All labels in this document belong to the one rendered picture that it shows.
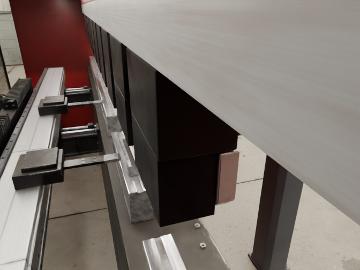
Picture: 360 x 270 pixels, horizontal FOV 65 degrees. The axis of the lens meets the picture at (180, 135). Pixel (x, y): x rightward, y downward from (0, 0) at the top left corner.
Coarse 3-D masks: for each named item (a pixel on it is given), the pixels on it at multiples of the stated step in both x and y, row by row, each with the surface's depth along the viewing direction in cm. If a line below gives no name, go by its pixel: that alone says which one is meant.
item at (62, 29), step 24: (24, 0) 234; (48, 0) 240; (72, 0) 245; (24, 24) 241; (48, 24) 246; (72, 24) 252; (24, 48) 248; (48, 48) 254; (72, 48) 260; (72, 72) 268; (72, 120) 286
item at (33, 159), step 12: (24, 156) 75; (36, 156) 73; (48, 156) 73; (60, 156) 75; (96, 156) 79; (108, 156) 79; (120, 156) 79; (24, 168) 68; (36, 168) 68; (48, 168) 69; (60, 168) 70; (12, 180) 67; (24, 180) 67; (36, 180) 68; (48, 180) 69; (60, 180) 70
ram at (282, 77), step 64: (128, 0) 29; (192, 0) 13; (256, 0) 9; (320, 0) 6; (192, 64) 15; (256, 64) 9; (320, 64) 7; (256, 128) 10; (320, 128) 7; (320, 192) 7
